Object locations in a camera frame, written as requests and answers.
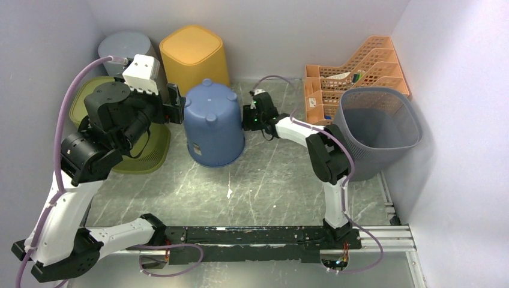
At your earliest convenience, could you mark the yellow mesh bin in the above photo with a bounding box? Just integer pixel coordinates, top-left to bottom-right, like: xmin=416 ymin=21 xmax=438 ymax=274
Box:
xmin=159 ymin=25 xmax=230 ymax=96

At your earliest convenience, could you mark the orange mesh file organizer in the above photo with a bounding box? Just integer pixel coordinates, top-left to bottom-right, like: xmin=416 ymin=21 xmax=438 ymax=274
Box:
xmin=304 ymin=35 xmax=411 ymax=125

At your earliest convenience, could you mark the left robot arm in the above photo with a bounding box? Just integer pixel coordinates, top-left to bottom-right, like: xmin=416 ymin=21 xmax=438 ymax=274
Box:
xmin=11 ymin=81 xmax=185 ymax=283

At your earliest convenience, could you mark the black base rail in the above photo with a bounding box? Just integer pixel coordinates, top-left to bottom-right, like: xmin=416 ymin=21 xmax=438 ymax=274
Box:
xmin=140 ymin=225 xmax=362 ymax=265

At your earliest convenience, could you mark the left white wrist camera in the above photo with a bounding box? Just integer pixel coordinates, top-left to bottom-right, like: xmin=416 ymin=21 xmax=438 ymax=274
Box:
xmin=122 ymin=54 xmax=160 ymax=95

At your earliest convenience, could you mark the light grey plastic bin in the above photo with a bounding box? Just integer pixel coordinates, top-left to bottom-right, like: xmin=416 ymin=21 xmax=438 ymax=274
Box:
xmin=98 ymin=31 xmax=169 ymax=103

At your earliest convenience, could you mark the blue plastic bin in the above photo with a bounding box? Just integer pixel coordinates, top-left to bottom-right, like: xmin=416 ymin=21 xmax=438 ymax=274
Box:
xmin=183 ymin=79 xmax=245 ymax=167

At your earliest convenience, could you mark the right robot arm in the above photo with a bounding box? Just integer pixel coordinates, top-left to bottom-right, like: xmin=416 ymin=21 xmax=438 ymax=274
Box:
xmin=242 ymin=91 xmax=355 ymax=248

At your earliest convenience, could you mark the aluminium frame rail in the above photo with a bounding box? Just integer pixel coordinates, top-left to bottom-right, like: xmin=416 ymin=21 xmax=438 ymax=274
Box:
xmin=58 ymin=214 xmax=416 ymax=279

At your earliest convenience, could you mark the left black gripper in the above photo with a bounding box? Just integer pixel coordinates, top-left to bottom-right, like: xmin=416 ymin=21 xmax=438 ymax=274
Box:
xmin=115 ymin=73 xmax=187 ymax=151

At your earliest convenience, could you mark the olive green mesh bin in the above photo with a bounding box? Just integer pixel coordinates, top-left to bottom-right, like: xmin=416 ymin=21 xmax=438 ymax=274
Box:
xmin=68 ymin=76 xmax=170 ymax=174

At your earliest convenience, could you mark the dark grey mesh bin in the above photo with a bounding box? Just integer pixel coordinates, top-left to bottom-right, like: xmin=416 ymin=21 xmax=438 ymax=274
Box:
xmin=333 ymin=87 xmax=423 ymax=182

